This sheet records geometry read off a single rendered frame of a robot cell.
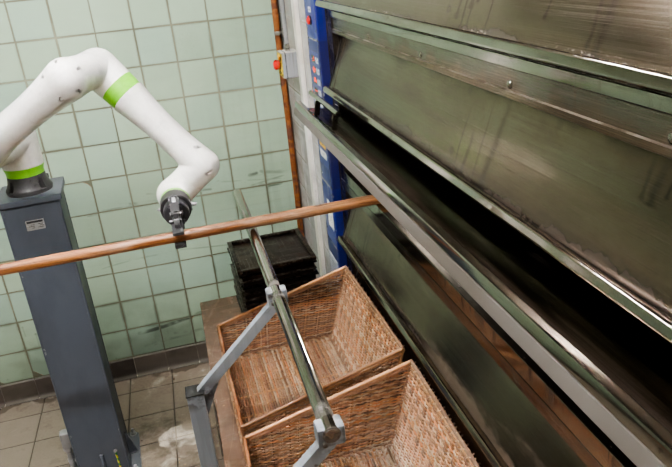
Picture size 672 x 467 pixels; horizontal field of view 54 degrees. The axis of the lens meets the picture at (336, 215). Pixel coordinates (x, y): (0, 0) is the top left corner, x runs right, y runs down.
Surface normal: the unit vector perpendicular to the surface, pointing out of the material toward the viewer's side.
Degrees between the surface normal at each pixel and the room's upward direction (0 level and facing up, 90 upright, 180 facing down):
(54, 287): 90
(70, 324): 90
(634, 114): 90
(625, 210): 70
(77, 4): 90
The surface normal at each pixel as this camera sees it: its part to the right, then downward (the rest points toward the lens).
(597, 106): -0.96, 0.18
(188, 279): 0.25, 0.35
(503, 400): -0.93, -0.14
